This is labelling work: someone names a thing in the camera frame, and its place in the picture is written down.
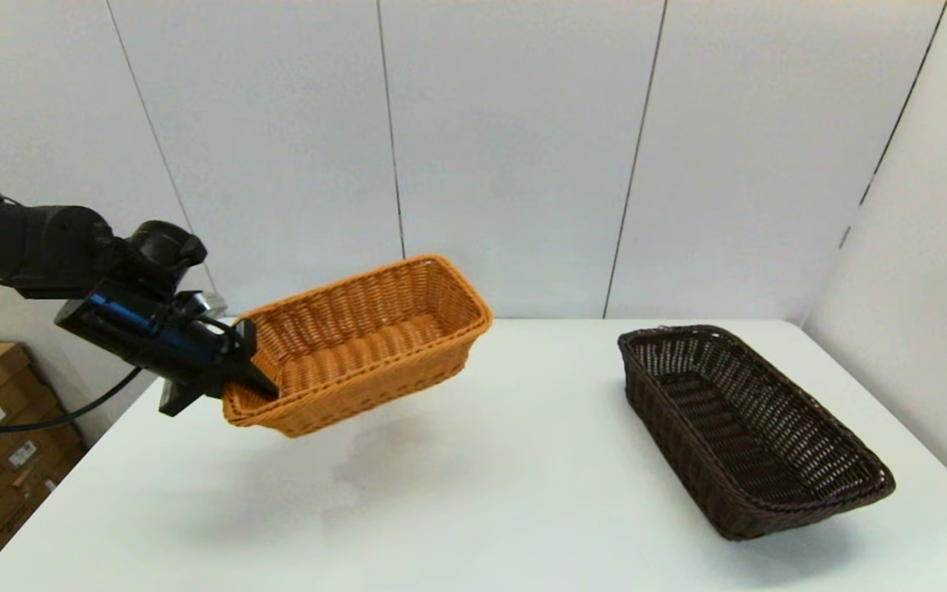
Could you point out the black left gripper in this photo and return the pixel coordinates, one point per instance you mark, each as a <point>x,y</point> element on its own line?
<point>136,337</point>

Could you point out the orange wicker basket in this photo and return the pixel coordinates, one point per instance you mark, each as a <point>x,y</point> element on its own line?
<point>375,386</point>

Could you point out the dark brown wicker basket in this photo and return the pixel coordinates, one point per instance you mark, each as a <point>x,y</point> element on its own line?
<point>728,436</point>

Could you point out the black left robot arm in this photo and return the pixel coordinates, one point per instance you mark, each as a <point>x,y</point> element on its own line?
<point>30,247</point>

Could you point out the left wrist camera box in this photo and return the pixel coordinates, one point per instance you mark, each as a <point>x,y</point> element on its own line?
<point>206,304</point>

